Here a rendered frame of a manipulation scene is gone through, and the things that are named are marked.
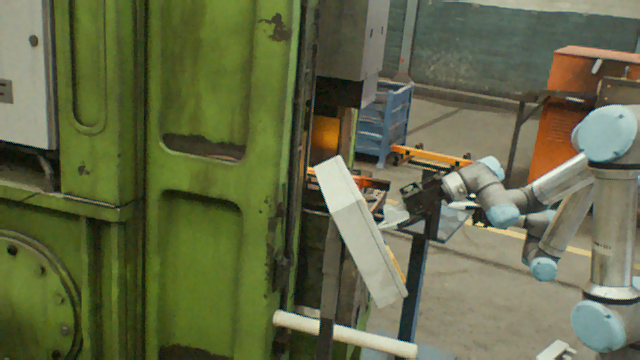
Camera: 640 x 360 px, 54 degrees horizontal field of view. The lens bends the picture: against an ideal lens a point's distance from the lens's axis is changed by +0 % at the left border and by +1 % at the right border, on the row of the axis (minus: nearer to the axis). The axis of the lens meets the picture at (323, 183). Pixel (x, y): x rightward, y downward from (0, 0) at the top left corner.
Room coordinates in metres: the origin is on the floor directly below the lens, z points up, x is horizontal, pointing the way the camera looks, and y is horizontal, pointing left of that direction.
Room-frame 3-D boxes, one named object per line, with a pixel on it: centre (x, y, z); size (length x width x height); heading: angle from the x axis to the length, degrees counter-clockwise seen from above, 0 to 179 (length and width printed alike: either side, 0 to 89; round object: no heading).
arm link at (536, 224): (1.89, -0.71, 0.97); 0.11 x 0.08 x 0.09; 74
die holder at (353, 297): (2.15, 0.08, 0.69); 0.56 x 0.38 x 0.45; 74
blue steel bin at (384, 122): (6.18, -0.13, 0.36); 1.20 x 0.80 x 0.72; 69
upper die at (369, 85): (2.09, 0.08, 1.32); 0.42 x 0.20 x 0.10; 74
